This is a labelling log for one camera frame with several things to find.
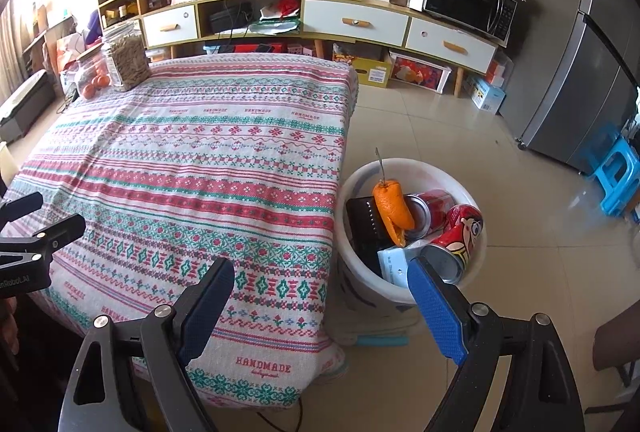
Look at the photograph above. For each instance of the red flat box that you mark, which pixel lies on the red flat box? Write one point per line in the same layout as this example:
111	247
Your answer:
257	48

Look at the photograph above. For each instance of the patterned tablecloth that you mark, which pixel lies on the patterned tablecloth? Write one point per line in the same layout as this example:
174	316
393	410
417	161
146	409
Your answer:
200	152

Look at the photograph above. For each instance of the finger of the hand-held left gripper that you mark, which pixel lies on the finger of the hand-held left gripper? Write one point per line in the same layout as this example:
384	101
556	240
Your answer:
60	232
20	207

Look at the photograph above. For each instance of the black plastic tray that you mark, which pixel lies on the black plastic tray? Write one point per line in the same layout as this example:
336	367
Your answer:
362	222

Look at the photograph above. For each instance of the bag of orange fruit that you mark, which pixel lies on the bag of orange fruit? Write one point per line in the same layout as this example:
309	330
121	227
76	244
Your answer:
90	67

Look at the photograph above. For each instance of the orange pepper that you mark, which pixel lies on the orange pepper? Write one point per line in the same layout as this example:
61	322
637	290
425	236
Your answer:
392	207

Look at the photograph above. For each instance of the white cabinet drawer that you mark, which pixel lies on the white cabinet drawer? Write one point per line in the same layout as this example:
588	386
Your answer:
355	21
170	25
450	43

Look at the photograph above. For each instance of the glass biscuit jar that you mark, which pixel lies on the glass biscuit jar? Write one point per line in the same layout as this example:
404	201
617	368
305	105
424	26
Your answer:
127	60

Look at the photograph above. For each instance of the black microwave oven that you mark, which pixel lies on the black microwave oven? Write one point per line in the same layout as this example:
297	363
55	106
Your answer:
465	5

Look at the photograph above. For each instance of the white crate with red print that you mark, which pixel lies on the white crate with red print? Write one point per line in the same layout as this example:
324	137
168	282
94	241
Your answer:
420	72

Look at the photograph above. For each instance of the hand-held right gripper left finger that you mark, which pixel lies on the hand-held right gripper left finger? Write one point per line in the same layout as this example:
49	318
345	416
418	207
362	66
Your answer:
205	312

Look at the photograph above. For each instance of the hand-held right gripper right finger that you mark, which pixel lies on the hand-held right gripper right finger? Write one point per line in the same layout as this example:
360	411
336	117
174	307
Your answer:
437	317

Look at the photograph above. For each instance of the black box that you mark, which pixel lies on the black box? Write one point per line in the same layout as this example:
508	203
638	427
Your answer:
230	19

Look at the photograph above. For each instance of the light blue flat board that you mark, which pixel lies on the light blue flat board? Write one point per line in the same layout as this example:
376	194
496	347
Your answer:
382	341

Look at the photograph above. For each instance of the orange fruit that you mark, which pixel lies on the orange fruit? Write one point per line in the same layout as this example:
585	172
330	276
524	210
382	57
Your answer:
102	81
89	91

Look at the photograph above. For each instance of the blue plastic stool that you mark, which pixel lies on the blue plastic stool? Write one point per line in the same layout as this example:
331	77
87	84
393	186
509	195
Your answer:
597	147
620	177

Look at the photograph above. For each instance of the black low bench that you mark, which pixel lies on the black low bench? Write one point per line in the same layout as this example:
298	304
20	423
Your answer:
25	105

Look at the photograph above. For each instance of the grey refrigerator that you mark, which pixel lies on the grey refrigerator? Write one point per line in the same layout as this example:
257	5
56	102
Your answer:
575	62

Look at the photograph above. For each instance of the red and green bundle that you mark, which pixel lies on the red and green bundle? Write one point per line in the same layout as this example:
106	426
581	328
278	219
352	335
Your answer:
277	15

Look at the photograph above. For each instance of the pink basket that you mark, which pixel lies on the pink basket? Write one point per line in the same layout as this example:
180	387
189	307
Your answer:
300	50

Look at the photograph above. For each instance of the yellow cardboard box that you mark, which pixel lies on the yellow cardboard box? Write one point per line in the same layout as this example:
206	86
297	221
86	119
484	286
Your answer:
365	70

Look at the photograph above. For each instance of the wooden TV cabinet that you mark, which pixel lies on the wooden TV cabinet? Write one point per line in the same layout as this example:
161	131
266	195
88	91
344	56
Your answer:
225	2

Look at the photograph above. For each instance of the dark brown chair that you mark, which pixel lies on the dark brown chair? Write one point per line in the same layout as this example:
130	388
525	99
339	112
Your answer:
617	347

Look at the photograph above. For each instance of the red cartoon drink can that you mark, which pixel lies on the red cartoon drink can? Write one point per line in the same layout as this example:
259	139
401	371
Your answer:
462	227

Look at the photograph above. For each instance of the blue and white carton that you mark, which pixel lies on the blue and white carton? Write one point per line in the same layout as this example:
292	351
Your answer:
486	95

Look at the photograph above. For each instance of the white plastic bucket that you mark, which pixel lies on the white plastic bucket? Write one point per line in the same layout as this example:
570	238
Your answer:
360	184

